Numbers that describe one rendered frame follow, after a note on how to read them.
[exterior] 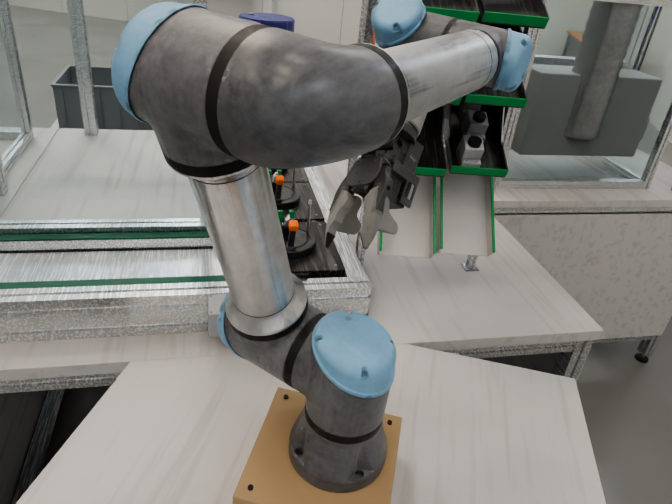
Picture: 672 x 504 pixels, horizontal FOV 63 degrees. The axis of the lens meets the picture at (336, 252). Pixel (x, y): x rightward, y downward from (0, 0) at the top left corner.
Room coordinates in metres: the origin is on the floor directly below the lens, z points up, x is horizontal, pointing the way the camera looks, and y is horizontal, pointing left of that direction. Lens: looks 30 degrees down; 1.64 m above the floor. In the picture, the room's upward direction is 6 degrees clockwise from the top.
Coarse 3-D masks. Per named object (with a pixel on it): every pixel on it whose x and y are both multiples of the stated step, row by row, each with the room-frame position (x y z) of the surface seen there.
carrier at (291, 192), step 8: (272, 176) 1.40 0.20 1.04; (272, 184) 1.40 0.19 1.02; (288, 184) 1.52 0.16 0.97; (296, 184) 1.53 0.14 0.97; (304, 184) 1.53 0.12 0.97; (288, 192) 1.42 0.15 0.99; (296, 192) 1.42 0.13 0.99; (304, 192) 1.47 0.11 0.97; (312, 192) 1.48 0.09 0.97; (280, 200) 1.35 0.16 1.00; (288, 200) 1.37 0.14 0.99; (296, 200) 1.38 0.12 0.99; (304, 200) 1.42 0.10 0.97; (312, 200) 1.43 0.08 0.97; (280, 208) 1.34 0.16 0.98; (288, 208) 1.35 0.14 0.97; (296, 208) 1.36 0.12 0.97; (304, 208) 1.37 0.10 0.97; (312, 208) 1.37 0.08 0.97; (296, 216) 1.32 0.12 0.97; (304, 216) 1.32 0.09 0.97; (312, 216) 1.33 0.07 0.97; (320, 216) 1.33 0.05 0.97
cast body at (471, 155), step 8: (464, 136) 1.21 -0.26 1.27; (472, 136) 1.20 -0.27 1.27; (480, 136) 1.22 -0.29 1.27; (464, 144) 1.19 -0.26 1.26; (472, 144) 1.18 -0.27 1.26; (480, 144) 1.18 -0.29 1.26; (456, 152) 1.24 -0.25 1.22; (464, 152) 1.18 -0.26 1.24; (472, 152) 1.18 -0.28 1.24; (480, 152) 1.18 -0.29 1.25; (464, 160) 1.18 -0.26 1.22; (472, 160) 1.19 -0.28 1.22
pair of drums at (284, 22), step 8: (240, 16) 5.72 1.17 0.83; (248, 16) 5.71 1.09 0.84; (256, 16) 5.77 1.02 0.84; (264, 16) 5.83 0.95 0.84; (272, 16) 5.88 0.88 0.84; (280, 16) 5.94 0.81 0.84; (288, 16) 6.00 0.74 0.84; (264, 24) 5.55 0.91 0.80; (272, 24) 5.57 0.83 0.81; (280, 24) 5.61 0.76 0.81; (288, 24) 5.68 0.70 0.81
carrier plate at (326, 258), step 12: (312, 228) 1.26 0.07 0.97; (324, 228) 1.26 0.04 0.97; (324, 252) 1.14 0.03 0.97; (336, 252) 1.15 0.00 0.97; (300, 264) 1.08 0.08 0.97; (312, 264) 1.08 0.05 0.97; (324, 264) 1.09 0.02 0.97; (336, 264) 1.09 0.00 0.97; (312, 276) 1.06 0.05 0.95; (324, 276) 1.06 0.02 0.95; (336, 276) 1.07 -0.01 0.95
